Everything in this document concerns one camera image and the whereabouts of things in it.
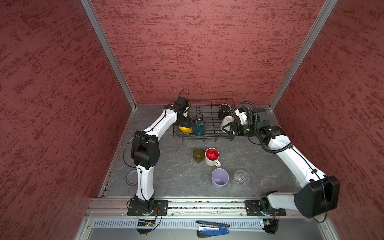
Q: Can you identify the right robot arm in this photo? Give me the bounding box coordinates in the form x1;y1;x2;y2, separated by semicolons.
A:
221;108;341;219

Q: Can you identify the right circuit board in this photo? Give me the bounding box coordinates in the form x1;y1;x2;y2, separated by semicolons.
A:
264;219;279;235

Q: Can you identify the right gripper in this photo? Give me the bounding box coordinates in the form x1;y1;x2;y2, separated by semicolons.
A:
222;122;259;136

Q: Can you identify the blue black stapler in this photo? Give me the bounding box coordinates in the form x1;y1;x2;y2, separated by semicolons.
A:
196;221;230;238

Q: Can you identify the black wire dish rack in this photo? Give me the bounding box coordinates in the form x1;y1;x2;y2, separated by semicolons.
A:
173;98;240;142

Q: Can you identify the clear glass cup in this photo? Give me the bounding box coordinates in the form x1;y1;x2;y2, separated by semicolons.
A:
233;170;250;187

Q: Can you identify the lavender cup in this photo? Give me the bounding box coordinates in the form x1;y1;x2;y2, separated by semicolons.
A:
211;168;230;190

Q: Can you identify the tall white faceted mug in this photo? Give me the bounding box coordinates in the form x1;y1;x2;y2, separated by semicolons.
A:
221;115;234;135

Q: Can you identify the olive green glass cup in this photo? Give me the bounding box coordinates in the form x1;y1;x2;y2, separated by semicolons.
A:
193;149;205;163

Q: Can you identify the white cup teal outside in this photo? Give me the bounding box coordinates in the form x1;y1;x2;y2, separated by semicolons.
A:
194;119;206;137

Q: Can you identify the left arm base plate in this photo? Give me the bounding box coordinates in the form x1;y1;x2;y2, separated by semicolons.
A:
127;199;169;217

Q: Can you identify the circuit board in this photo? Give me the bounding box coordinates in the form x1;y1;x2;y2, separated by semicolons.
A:
137;219;157;228
264;219;279;235

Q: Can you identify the yellow mug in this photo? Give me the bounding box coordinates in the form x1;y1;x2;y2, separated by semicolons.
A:
179;126;193;135

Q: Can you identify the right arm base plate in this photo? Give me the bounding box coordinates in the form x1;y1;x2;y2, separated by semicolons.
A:
245;198;287;217

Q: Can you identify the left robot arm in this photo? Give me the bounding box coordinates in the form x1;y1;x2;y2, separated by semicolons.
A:
127;100;194;215

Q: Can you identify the black mug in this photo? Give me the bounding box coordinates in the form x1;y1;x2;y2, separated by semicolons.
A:
218;104;231;120

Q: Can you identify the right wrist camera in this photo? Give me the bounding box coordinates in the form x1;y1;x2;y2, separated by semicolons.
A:
235;107;249;125

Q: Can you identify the left circuit board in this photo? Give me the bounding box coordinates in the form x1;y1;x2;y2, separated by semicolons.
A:
137;219;157;228

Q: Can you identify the white mug red inside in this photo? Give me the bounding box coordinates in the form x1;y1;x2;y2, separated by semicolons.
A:
205;148;221;168

